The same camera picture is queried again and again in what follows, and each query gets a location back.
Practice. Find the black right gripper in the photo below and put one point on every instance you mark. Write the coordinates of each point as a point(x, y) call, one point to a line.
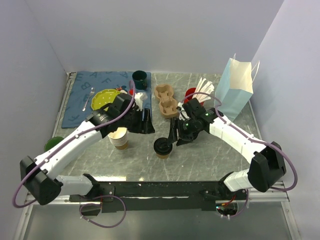
point(175, 123)

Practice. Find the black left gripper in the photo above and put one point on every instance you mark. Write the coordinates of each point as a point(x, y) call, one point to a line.
point(145, 126)

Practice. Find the black plastic cup lid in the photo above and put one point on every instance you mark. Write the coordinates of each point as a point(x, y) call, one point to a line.
point(162, 147)

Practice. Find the brown paper cup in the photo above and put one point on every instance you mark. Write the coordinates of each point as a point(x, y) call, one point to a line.
point(162, 156)

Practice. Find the light blue paper bag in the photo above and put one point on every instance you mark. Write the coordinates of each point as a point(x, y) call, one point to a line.
point(235, 87)

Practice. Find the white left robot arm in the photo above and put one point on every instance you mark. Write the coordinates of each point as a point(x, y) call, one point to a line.
point(42, 175)

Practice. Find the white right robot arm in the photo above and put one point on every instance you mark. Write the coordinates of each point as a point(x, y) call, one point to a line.
point(266, 163)

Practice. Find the brown pulp cup carrier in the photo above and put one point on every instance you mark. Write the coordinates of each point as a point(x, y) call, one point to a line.
point(164, 93)

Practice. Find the stack of brown paper cups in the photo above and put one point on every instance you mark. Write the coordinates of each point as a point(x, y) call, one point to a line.
point(119, 138)

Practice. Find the red cup holder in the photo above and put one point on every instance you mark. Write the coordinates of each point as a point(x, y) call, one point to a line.
point(189, 92)

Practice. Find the dark green mug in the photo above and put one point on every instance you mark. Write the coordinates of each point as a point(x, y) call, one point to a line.
point(139, 78)

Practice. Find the yellow-green dotted plate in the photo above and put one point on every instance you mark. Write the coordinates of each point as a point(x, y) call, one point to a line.
point(103, 97)

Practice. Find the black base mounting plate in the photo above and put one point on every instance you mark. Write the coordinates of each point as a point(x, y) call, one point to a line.
point(160, 195)

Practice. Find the silver fork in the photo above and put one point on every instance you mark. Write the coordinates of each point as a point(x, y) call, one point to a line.
point(92, 91)

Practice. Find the blue alphabet cloth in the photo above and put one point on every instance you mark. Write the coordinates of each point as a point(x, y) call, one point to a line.
point(84, 80)

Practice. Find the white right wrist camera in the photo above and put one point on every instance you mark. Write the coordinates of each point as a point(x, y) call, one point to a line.
point(182, 114)

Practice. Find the aluminium frame rail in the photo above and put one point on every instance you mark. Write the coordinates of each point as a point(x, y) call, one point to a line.
point(270, 195)

